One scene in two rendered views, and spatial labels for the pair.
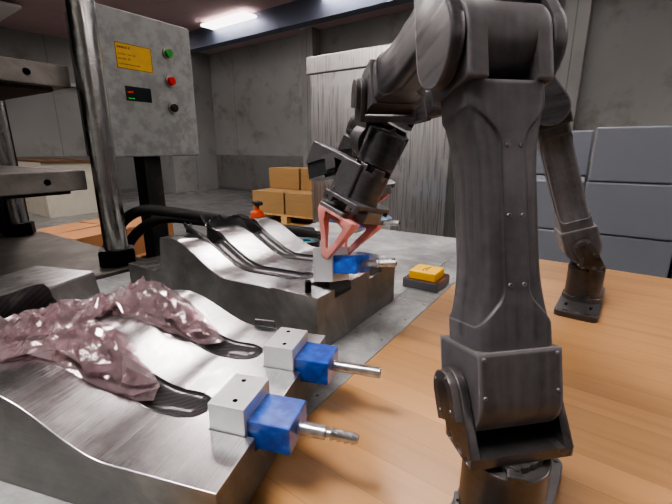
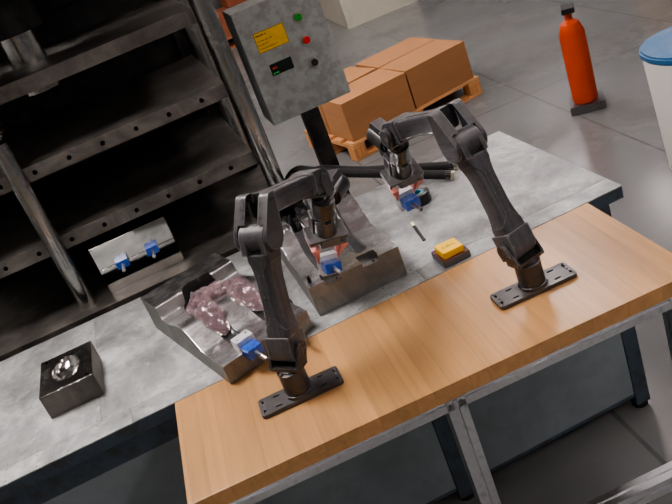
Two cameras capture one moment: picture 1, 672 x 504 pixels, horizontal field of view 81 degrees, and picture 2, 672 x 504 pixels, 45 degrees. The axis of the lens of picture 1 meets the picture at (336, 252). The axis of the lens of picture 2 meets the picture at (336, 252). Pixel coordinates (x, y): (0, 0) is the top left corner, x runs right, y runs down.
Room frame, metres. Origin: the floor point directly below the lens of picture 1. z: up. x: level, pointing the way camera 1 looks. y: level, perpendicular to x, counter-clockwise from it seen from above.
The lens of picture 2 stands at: (-0.66, -1.42, 1.85)
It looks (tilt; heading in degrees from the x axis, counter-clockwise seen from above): 26 degrees down; 48
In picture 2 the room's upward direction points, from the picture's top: 21 degrees counter-clockwise
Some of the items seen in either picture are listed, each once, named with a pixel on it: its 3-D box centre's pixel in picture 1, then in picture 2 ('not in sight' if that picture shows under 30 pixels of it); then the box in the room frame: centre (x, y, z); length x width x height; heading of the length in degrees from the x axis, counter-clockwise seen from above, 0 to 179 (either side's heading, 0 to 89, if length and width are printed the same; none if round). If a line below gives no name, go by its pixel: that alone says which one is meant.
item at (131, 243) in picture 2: not in sight; (132, 231); (0.76, 1.13, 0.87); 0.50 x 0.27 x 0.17; 56
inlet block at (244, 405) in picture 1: (288, 424); (254, 350); (0.30, 0.04, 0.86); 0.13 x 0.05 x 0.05; 74
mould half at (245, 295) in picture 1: (256, 263); (328, 242); (0.77, 0.16, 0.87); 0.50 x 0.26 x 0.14; 56
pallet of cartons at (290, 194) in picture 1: (300, 195); not in sight; (5.97, 0.54, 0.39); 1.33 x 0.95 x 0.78; 55
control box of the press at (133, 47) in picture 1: (158, 253); (337, 186); (1.34, 0.63, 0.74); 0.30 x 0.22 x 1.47; 146
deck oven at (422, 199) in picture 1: (400, 160); not in sight; (4.19, -0.67, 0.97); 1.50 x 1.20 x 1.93; 55
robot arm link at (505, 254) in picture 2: (584, 251); (519, 250); (0.73, -0.48, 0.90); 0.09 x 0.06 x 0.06; 161
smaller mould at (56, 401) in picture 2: not in sight; (71, 378); (0.09, 0.59, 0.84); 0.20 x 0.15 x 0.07; 56
